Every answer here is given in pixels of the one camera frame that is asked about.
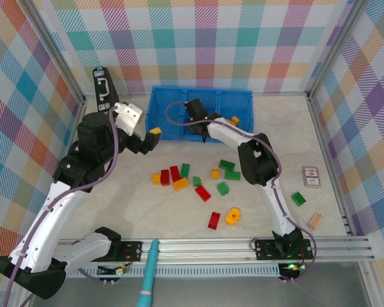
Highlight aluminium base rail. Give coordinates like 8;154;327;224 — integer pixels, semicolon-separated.
21;237;376;267

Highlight aluminium side rail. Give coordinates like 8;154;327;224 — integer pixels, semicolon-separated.
306;91;355;236
63;95;88;161

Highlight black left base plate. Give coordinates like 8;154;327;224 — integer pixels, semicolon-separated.
115;240;143;264

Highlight blue three-compartment plastic bin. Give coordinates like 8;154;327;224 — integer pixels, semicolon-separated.
145;85;255;145

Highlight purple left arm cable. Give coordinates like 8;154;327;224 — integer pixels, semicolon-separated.
3;104;121;307

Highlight round yellow lego piece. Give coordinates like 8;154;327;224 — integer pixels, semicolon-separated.
225;208;242;226

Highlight slotted grey cable duct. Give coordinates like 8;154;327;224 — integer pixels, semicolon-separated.
63;267;282;278

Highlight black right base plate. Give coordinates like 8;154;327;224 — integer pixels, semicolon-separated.
254;238;314;261

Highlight aluminium frame post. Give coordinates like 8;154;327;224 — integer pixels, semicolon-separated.
25;0;87;103
306;0;365;97

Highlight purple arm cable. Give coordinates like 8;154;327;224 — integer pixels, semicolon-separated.
164;100;317;284
3;104;121;307

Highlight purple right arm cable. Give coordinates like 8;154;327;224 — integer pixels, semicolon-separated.
164;100;317;284

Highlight small printed card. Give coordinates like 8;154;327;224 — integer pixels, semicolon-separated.
301;166;323;189

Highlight long yellow lego brick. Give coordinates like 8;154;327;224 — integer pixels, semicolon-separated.
172;177;189;192

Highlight teal pen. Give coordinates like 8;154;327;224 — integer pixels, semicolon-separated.
136;239;161;307

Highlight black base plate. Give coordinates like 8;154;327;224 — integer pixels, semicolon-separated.
254;238;314;261
115;240;143;264

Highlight small wooden block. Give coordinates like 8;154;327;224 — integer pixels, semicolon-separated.
308;212;323;230

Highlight small black wired connector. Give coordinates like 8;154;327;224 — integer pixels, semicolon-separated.
277;262;307;284
97;262;131;285

